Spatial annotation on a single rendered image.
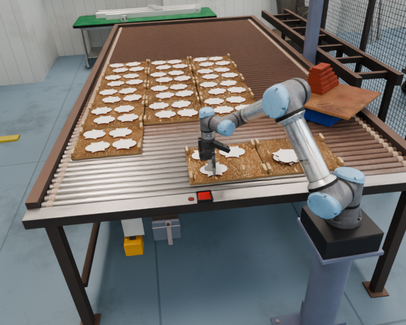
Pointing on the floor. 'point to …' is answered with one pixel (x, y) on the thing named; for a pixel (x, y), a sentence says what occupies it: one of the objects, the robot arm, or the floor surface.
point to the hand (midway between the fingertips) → (213, 169)
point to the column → (323, 289)
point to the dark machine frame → (381, 69)
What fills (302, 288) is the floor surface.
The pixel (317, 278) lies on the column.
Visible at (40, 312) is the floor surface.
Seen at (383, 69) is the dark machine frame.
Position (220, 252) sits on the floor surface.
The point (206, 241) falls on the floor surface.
